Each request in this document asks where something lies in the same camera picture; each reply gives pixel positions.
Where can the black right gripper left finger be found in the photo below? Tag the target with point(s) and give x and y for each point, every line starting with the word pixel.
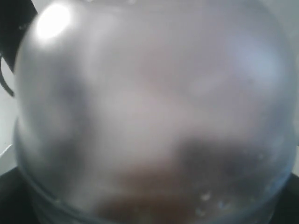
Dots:
pixel 15 204

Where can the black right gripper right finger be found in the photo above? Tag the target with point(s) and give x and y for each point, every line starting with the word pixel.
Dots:
pixel 287 206

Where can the clear domed shaker lid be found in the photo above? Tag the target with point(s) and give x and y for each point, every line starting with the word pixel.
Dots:
pixel 173 97

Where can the brown wooden blocks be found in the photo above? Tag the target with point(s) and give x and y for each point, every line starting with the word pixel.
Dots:
pixel 148 209

